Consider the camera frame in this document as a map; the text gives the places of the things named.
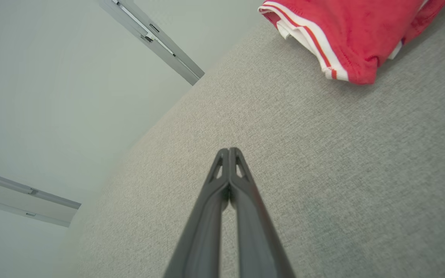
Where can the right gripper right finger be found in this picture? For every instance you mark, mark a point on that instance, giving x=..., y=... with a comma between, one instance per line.
x=257, y=239

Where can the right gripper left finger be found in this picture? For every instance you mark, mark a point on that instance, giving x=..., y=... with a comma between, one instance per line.
x=203, y=239

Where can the red Bulls jersey white sleeves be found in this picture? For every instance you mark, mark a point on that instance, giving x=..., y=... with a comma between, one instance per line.
x=354, y=31

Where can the grey aluminium frame rail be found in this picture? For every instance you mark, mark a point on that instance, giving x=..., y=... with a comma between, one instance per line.
x=21, y=200
x=160, y=46

